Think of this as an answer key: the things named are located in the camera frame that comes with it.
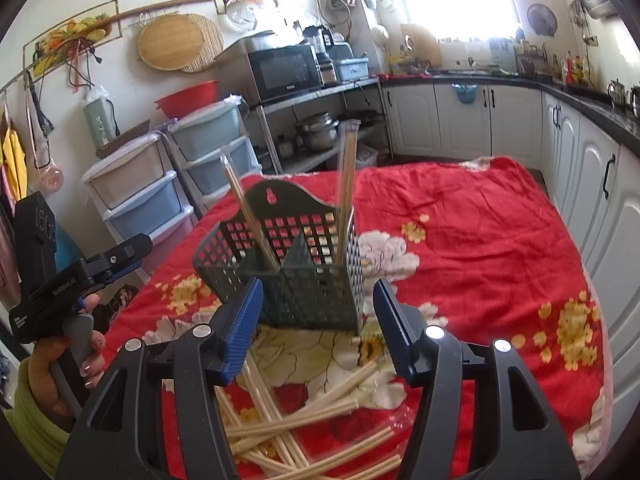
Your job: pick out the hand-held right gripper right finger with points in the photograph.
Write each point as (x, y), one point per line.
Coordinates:
(395, 332)

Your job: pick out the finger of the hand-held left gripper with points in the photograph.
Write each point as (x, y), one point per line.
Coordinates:
(122, 252)

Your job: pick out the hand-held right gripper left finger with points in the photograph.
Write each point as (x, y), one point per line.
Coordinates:
(245, 327)

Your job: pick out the dark green utensil basket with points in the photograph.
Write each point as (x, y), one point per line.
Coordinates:
(310, 290)

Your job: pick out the pile of chopsticks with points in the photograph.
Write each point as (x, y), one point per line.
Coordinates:
(300, 420)

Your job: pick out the bamboo chopsticks pack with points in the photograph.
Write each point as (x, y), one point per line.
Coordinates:
(245, 210)
(348, 170)

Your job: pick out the person's left forearm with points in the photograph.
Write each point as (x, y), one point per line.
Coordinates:
(35, 435)

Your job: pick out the person's left hand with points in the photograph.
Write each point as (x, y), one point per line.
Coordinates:
(45, 375)

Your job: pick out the cream and blue drawer unit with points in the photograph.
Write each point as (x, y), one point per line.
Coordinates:
(135, 210)

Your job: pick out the pink plastic scoop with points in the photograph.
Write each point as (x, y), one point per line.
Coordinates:
(51, 177)

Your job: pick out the red floral blanket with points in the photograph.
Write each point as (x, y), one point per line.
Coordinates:
(475, 260)

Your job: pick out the yellow cloth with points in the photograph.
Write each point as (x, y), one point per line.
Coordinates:
(14, 160)

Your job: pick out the brown wicker basket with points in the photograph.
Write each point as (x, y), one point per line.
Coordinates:
(125, 141)

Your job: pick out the grey-blue plastic drawer unit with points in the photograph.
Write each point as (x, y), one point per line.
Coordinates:
(215, 130)

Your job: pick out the red plastic basin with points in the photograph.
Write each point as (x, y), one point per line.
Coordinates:
(187, 100)

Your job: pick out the steel cooking pot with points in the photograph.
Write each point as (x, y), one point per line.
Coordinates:
(317, 132)

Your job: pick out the round bamboo board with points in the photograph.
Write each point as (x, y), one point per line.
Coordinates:
(167, 42)

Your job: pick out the wide fruit picture tile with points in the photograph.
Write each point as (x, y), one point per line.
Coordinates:
(65, 35)

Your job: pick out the round woven mat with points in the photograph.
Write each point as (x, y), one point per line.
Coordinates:
(212, 45)

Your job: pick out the white kitchen cabinets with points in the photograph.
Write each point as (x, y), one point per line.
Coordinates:
(515, 120)

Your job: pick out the black microwave oven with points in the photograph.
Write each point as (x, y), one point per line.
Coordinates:
(285, 70)

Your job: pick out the long wooden rolling pin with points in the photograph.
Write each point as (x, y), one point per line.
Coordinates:
(150, 7)

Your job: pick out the blue hanging bin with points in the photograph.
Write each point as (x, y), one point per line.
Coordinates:
(463, 94)

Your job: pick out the steel shelf rack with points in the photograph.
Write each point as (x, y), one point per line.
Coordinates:
(340, 87)

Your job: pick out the white round plastic cover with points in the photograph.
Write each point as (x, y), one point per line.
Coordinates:
(241, 15)

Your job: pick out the blue-grey storage box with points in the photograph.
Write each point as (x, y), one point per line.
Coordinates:
(350, 70)

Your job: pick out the black blender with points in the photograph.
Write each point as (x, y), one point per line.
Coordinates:
(327, 72)

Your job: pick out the beige cutting board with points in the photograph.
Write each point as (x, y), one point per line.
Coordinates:
(422, 45)

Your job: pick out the black countertop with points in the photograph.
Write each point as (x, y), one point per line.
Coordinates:
(600, 120)

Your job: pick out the dish rack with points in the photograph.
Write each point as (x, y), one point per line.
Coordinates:
(502, 55)

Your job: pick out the row of condiment bottles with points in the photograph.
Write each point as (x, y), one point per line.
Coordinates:
(575, 67)

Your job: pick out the steel kettle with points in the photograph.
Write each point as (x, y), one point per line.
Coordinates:
(618, 94)

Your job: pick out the wall fan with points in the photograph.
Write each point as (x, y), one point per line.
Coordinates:
(542, 20)

